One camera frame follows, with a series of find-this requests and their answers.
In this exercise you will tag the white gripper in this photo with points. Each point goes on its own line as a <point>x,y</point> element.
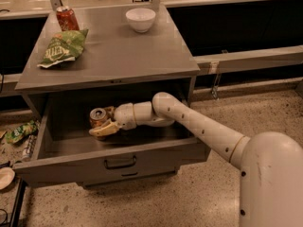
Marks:
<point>124,115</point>

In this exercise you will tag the orange gold soda can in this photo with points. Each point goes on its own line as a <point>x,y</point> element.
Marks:
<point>97,117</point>

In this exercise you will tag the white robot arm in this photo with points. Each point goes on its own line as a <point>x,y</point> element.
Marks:
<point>271,163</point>

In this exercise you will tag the open grey top drawer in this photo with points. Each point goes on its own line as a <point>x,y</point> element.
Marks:
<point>65,152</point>

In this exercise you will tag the red soda can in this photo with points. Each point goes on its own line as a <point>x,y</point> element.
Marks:
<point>66,18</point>

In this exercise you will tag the grey metal cabinet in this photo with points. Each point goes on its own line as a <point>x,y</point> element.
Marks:
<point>113,53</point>

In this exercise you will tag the green snack bag on floor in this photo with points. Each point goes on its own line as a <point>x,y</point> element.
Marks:
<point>22,131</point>

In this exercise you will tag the white packet on floor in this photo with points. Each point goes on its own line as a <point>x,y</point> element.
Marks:
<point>29,147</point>

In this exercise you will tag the green chip bag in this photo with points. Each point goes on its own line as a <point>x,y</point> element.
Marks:
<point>64,46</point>

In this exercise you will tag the white ceramic bowl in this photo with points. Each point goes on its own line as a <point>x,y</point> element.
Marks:
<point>140,19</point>

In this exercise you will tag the beige plate on floor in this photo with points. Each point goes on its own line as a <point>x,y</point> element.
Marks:
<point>7,175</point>

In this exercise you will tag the black drawer handle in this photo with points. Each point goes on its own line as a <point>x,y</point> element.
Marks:
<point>119,163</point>

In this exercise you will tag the black stand frame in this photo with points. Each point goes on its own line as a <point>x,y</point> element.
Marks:
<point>12,219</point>

